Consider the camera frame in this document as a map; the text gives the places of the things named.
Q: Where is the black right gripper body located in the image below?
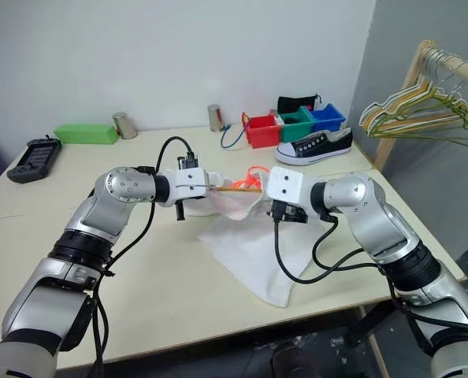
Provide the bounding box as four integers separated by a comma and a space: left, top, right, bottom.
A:
267, 199, 309, 226

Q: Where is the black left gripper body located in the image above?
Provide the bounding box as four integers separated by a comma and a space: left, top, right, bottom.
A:
175, 151, 200, 222

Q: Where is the yellow wire hanger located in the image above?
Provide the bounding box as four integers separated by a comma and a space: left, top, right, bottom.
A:
361, 54, 468, 134
177, 181, 264, 195

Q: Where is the slim metal cup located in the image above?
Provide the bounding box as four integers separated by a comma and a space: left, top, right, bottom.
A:
206, 103, 226, 133

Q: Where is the wide metal cup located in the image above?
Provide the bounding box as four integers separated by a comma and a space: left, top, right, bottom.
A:
111, 111, 138, 140

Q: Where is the red plastic bin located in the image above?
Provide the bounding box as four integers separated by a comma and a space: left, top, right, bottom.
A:
240, 111, 283, 150

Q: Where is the black canvas sneaker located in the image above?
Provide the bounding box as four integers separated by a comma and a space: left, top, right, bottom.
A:
273, 126, 355, 165

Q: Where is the green plastic bin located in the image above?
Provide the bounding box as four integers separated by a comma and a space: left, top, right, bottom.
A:
273, 106, 318, 144

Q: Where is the blue plastic bin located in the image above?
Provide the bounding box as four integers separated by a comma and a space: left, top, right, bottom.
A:
308, 102, 347, 134

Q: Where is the green rectangular box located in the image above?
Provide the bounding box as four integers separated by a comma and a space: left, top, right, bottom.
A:
53, 123, 119, 146

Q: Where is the dark rounded shape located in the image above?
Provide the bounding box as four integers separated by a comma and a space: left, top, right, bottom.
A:
271, 340, 322, 378

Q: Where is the black handheld controller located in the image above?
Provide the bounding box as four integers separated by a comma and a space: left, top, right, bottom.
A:
6, 135, 63, 184

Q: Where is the wooden table leg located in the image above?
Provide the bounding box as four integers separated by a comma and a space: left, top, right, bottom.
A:
358, 306, 389, 378

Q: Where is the wooden clothes rack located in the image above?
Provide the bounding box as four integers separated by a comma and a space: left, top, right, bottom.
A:
373, 39, 468, 171

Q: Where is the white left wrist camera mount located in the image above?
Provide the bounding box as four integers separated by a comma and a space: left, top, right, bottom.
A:
157, 167, 210, 209

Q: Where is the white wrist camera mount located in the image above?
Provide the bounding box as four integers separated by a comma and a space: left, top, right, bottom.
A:
265, 165, 313, 206
157, 167, 210, 209

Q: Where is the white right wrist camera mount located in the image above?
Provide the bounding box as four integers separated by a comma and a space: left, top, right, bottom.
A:
265, 165, 313, 206

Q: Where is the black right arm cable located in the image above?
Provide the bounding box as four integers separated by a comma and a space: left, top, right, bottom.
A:
272, 214, 468, 356

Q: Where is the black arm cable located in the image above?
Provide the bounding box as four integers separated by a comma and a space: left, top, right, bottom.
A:
272, 214, 468, 356
87, 135, 195, 378

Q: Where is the blue cable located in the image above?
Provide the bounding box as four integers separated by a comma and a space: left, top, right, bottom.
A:
219, 123, 248, 151

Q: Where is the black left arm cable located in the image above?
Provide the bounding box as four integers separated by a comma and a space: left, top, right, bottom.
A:
87, 135, 195, 378

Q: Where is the black drawstring pouch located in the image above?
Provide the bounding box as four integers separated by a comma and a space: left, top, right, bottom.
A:
277, 93, 322, 116

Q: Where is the black metal table frame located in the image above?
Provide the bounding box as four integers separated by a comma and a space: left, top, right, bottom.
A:
345, 296, 403, 350

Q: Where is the green wire hanger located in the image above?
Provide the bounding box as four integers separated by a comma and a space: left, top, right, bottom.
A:
366, 58, 468, 149

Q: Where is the white wire hanger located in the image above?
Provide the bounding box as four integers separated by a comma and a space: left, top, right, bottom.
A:
358, 46, 468, 128

